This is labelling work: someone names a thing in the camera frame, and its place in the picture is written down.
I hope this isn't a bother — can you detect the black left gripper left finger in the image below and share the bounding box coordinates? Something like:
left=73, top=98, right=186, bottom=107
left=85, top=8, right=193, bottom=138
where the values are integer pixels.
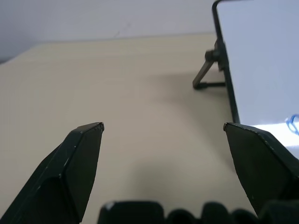
left=0, top=122, right=105, bottom=224

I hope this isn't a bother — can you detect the black folding whiteboard stand leg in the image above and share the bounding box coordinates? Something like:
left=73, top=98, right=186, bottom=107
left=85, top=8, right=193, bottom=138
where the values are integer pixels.
left=192, top=36, right=229, bottom=91

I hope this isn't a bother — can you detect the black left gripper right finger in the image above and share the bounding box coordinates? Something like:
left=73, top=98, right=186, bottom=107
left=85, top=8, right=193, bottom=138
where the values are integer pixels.
left=223, top=122, right=299, bottom=217

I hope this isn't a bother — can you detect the black-framed whiteboard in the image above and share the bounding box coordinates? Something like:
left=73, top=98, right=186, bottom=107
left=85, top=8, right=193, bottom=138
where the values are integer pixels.
left=212, top=0, right=299, bottom=148

